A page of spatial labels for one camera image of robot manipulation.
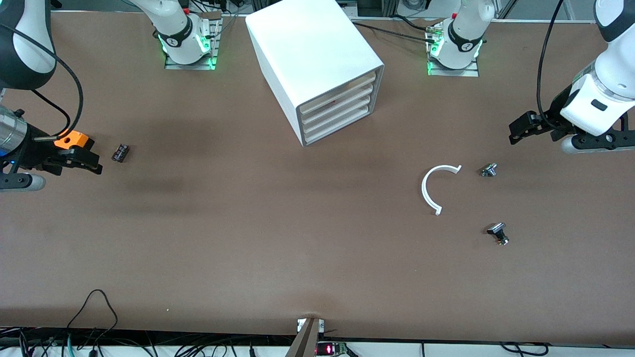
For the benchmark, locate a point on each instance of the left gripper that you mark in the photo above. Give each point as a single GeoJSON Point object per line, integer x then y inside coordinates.
{"type": "Point", "coordinates": [556, 113]}

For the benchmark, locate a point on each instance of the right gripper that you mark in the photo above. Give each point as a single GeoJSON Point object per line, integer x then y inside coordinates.
{"type": "Point", "coordinates": [35, 147]}

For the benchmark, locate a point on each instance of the white drawer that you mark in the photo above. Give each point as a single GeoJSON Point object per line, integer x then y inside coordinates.
{"type": "Point", "coordinates": [342, 122]}
{"type": "Point", "coordinates": [342, 113]}
{"type": "Point", "coordinates": [347, 100]}
{"type": "Point", "coordinates": [342, 91]}

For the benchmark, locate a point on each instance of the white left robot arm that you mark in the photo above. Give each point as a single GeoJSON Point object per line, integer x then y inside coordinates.
{"type": "Point", "coordinates": [469, 20]}

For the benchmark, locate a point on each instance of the orange button box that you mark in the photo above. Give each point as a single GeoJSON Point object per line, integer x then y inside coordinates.
{"type": "Point", "coordinates": [69, 140]}

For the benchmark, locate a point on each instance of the white drawer cabinet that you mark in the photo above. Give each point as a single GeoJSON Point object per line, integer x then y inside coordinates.
{"type": "Point", "coordinates": [307, 44]}

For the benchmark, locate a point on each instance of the small black terminal block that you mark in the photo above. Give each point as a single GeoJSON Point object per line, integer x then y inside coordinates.
{"type": "Point", "coordinates": [120, 152]}

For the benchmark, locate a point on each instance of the chrome metal fitting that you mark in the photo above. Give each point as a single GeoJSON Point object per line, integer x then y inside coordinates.
{"type": "Point", "coordinates": [489, 170]}

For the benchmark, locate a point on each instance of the device with red display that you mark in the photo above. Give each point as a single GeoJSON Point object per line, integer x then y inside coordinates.
{"type": "Point", "coordinates": [330, 349]}

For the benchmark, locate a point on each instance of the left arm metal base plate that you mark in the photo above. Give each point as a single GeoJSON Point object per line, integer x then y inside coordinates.
{"type": "Point", "coordinates": [471, 72]}

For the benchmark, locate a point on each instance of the black push button switch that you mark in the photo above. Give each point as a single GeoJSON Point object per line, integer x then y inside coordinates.
{"type": "Point", "coordinates": [497, 230]}

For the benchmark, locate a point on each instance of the white semicircular bracket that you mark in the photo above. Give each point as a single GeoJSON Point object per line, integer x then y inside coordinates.
{"type": "Point", "coordinates": [423, 191]}

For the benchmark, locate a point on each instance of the grey camera mount wedge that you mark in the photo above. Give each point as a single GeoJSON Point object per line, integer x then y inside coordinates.
{"type": "Point", "coordinates": [305, 342]}

